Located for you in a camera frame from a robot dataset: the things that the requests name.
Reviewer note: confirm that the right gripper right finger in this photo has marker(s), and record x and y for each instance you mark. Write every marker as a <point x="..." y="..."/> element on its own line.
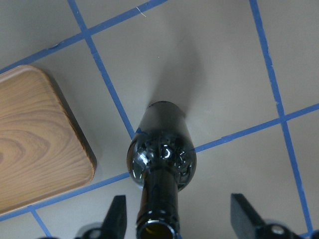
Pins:
<point x="248" y="224"/>

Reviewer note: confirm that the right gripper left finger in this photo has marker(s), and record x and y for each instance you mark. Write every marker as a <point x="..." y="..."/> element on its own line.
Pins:
<point x="115" y="222"/>

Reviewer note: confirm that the dark wine bottle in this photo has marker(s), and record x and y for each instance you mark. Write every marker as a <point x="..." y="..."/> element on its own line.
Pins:
<point x="161" y="159"/>

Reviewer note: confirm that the wooden tray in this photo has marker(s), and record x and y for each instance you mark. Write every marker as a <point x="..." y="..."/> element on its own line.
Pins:
<point x="43" y="150"/>

